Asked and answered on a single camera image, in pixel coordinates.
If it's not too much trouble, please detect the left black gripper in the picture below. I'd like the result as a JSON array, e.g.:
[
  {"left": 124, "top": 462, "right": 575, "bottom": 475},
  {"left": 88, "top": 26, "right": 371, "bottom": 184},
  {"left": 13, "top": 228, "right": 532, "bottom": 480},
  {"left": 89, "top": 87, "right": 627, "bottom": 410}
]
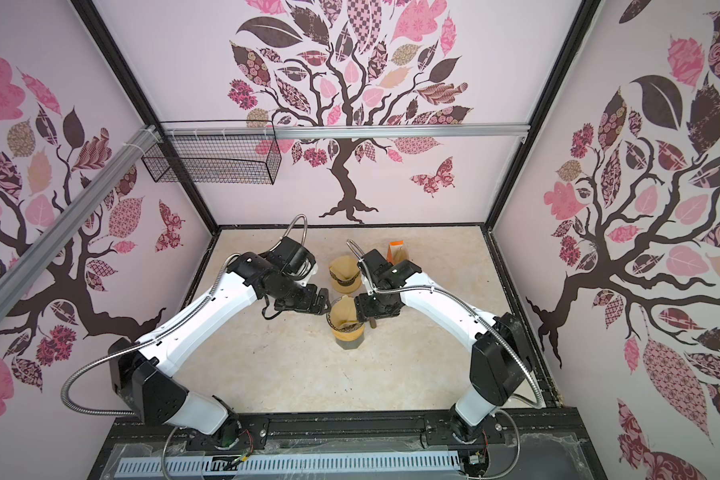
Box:
[{"left": 266, "top": 272, "right": 330, "bottom": 315}]

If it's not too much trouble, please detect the wooden dripper ring stand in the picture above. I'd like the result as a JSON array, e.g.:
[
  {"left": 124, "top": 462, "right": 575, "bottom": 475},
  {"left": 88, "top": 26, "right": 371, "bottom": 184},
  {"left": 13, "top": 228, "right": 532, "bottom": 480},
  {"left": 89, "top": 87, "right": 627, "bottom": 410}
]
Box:
[{"left": 330, "top": 278, "right": 362, "bottom": 295}]

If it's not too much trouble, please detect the grey ribbed glass dripper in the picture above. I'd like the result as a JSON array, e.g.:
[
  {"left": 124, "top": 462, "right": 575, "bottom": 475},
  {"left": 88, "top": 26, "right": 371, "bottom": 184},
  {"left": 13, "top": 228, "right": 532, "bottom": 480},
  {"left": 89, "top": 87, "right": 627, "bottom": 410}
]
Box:
[{"left": 326, "top": 313, "right": 364, "bottom": 330}]

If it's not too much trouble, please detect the grey glass server with knob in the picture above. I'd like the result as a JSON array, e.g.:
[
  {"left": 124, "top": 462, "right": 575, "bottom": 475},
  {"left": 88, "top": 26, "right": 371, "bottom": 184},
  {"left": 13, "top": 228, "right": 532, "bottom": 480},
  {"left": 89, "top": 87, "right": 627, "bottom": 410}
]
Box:
[{"left": 334, "top": 320, "right": 377, "bottom": 350}]

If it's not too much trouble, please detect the brown paper filter stack holder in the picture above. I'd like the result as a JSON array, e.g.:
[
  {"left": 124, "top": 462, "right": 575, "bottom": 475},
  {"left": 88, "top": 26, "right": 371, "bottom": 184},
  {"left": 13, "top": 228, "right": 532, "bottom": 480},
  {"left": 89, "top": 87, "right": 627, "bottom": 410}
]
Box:
[{"left": 386, "top": 240, "right": 409, "bottom": 265}]

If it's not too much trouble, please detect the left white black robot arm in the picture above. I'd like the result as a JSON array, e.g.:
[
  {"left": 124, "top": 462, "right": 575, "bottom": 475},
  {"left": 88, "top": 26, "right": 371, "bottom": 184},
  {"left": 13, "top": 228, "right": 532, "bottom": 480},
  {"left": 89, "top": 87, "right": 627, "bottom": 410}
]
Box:
[{"left": 110, "top": 237, "right": 329, "bottom": 442}]

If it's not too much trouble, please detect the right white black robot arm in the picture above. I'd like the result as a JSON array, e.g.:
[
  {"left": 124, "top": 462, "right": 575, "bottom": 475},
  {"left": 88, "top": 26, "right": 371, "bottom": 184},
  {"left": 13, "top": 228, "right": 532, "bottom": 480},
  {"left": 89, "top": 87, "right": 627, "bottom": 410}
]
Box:
[{"left": 354, "top": 250, "right": 543, "bottom": 443}]

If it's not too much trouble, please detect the black wire basket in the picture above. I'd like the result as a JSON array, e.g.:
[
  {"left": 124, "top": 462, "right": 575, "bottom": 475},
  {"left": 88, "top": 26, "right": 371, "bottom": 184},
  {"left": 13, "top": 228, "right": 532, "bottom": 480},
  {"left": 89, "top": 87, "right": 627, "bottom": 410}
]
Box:
[{"left": 141, "top": 120, "right": 283, "bottom": 185}]

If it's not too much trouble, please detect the white slotted cable duct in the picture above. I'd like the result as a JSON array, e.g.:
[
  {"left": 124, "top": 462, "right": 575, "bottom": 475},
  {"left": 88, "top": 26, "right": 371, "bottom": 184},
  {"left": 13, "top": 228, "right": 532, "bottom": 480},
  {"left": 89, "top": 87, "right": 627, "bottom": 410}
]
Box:
[{"left": 113, "top": 451, "right": 463, "bottom": 479}]

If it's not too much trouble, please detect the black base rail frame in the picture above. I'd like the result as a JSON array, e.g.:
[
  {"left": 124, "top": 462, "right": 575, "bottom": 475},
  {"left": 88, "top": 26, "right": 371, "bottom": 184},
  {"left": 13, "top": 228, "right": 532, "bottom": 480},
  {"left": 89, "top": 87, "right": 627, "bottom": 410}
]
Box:
[{"left": 88, "top": 408, "right": 606, "bottom": 479}]

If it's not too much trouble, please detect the aluminium rail left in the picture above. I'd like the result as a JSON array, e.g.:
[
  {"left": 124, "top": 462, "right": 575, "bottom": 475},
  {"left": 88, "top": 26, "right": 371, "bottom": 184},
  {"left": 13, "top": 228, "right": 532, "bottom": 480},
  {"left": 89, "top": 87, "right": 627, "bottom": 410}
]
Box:
[{"left": 0, "top": 125, "right": 159, "bottom": 323}]

